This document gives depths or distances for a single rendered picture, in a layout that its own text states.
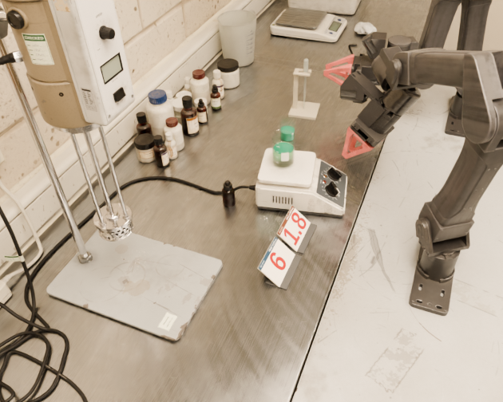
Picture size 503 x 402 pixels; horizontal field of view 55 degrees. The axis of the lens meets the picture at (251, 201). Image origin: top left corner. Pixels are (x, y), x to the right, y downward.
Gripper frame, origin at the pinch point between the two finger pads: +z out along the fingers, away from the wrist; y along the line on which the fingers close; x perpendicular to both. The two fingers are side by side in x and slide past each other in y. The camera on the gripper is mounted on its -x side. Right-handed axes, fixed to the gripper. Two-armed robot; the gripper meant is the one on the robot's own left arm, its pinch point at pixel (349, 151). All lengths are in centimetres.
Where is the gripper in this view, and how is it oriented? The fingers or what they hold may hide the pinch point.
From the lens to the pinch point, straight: 109.8
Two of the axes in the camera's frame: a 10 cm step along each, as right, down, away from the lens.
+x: 6.8, 7.2, -1.5
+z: -4.6, 5.7, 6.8
